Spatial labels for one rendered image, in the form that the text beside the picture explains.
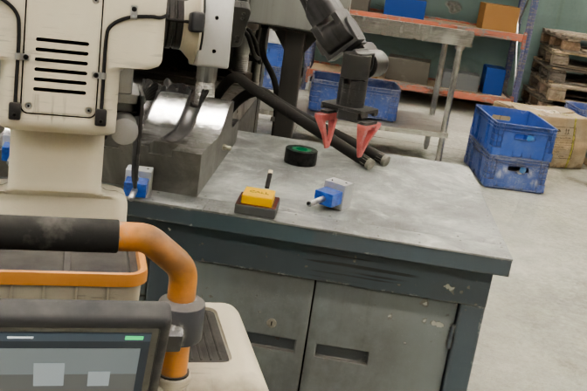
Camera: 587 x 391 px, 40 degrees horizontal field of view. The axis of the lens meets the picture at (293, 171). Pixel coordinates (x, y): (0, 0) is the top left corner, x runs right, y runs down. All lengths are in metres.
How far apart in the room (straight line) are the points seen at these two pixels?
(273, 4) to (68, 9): 1.32
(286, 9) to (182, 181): 0.92
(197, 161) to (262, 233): 0.20
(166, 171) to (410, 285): 0.54
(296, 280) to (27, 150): 0.66
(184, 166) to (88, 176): 0.41
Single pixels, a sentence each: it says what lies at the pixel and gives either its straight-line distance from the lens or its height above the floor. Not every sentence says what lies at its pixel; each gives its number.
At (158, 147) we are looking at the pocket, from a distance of 1.67.
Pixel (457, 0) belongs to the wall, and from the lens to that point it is 8.34.
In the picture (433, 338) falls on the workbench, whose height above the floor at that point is 0.58.
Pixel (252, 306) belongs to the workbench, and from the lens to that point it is 1.68.
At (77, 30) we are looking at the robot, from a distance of 1.15.
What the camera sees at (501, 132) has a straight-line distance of 5.18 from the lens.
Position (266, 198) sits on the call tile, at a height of 0.84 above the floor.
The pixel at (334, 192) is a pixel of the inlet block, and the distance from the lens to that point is 1.64.
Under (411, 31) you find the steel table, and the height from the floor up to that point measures 0.88.
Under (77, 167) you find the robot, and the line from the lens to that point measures 1.23.
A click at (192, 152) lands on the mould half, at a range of 1.61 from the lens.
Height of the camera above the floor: 1.31
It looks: 16 degrees down
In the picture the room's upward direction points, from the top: 8 degrees clockwise
